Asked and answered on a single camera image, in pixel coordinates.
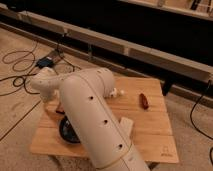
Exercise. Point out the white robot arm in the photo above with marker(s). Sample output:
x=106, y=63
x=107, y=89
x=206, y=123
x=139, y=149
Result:
x=83, y=97

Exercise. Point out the white plastic bottle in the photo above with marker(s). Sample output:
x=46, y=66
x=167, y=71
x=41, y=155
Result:
x=117, y=93

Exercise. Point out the wooden table board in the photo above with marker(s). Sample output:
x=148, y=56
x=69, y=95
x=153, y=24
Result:
x=151, y=133

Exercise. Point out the red small object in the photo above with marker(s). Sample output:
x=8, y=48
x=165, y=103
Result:
x=143, y=101

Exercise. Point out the white rectangular sponge block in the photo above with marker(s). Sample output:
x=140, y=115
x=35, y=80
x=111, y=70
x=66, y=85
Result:
x=127, y=125

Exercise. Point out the black round bowl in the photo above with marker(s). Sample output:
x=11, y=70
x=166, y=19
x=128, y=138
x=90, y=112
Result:
x=67, y=132

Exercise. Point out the blue power box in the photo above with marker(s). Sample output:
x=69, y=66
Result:
x=44, y=62

